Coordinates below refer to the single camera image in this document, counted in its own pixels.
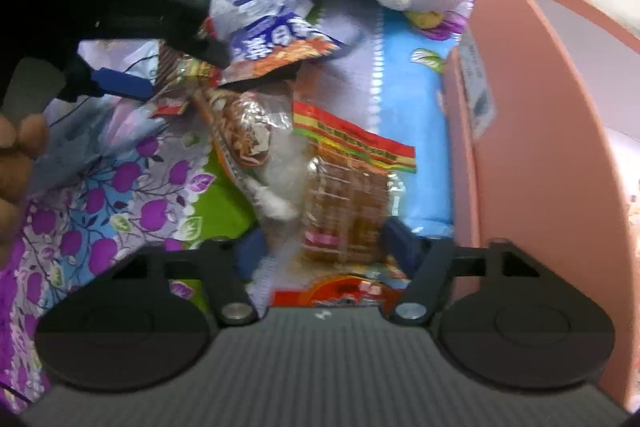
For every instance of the person's left hand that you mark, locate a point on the person's left hand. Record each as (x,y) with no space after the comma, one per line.
(21,145)

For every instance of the orange clear snack packet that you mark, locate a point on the orange clear snack packet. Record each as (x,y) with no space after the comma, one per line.
(252,134)

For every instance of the red label clear snack bag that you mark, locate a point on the red label clear snack bag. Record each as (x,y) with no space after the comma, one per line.
(344,290)

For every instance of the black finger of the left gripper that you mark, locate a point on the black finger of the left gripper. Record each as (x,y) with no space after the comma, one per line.
(202,45)
(102,81)

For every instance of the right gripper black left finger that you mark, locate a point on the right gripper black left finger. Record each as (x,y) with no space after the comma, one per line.
(151,316)

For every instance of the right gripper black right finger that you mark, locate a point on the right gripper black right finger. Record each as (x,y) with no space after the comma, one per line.
(498,314)

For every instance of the blue white chip bag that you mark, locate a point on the blue white chip bag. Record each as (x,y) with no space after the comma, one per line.
(266,35)

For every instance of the brown red snack packet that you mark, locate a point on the brown red snack packet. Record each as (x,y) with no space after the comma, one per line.
(179,76)

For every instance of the light blue plastic bag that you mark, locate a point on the light blue plastic bag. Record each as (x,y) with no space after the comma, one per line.
(95,128)

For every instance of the pink cardboard box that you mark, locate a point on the pink cardboard box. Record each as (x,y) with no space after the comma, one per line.
(532,92)

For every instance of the striped top brown snack bag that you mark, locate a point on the striped top brown snack bag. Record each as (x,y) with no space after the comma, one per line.
(350,183)

